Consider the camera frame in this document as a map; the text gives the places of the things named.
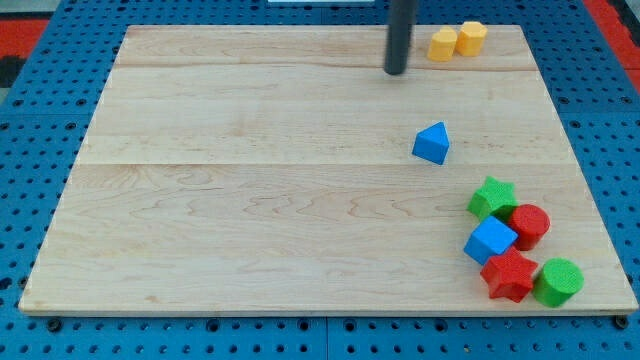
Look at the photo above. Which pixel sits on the blue triangle block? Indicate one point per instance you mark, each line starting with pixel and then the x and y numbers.
pixel 432 143

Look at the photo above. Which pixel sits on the light wooden board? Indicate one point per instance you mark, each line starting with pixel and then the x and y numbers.
pixel 268 171

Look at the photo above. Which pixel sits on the green star block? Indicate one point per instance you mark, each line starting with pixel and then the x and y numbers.
pixel 493 198

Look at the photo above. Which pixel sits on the yellow heart block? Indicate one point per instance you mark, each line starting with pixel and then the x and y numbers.
pixel 442 45

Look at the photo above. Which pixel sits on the blue cube block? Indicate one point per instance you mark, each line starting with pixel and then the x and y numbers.
pixel 490 238

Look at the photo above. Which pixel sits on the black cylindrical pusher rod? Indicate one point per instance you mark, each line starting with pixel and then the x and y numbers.
pixel 401 19

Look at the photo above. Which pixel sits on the yellow hexagon block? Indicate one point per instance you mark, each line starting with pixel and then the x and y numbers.
pixel 471 38

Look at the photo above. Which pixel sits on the red star block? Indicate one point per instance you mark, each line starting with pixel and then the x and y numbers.
pixel 509 275

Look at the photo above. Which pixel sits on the red cylinder block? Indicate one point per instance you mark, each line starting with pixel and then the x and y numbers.
pixel 530 223

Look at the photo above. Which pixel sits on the green cylinder block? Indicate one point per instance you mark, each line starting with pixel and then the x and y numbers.
pixel 558 281

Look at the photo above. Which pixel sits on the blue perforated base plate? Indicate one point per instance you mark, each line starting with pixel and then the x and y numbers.
pixel 46 112

